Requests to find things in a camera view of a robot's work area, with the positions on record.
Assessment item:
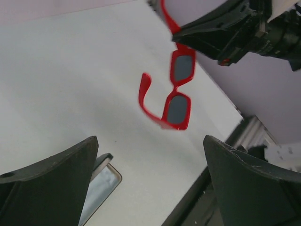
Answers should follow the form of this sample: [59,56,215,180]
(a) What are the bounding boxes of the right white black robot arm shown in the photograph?
[173,0,301,72]

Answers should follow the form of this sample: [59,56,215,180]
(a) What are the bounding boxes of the black glasses case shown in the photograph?
[79,153,122,226]

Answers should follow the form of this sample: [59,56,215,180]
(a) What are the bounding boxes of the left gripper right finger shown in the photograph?
[203,135,301,226]

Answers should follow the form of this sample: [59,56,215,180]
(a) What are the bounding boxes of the red sunglasses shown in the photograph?
[138,0,196,131]

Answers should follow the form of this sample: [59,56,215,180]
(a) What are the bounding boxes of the aluminium rail frame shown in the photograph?
[233,116,278,150]

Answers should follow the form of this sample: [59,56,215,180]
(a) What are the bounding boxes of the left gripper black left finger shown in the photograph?
[0,136,98,226]

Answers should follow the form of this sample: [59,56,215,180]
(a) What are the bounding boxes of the blue cleaning cloth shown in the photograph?
[79,164,122,226]

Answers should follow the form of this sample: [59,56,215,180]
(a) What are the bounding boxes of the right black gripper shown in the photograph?
[172,0,269,66]

